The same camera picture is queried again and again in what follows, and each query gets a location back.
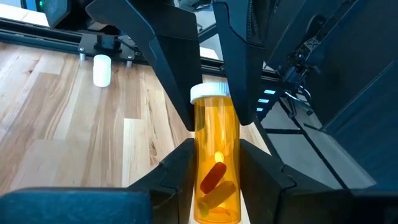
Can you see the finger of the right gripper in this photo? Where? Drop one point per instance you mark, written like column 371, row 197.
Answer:
column 174, row 62
column 239, row 62

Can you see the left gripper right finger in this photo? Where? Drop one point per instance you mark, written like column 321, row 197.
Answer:
column 261, row 193

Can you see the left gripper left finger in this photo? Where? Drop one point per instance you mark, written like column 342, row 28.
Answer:
column 174, row 193

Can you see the orange pill bottle white cap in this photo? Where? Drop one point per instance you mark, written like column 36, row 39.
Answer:
column 217, row 130

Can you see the slim white pill bottle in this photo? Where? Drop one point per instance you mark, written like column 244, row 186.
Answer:
column 102, row 71

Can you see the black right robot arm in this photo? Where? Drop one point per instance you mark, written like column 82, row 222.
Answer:
column 357, row 93

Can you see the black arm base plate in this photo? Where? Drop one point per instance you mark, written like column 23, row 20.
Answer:
column 87, row 43

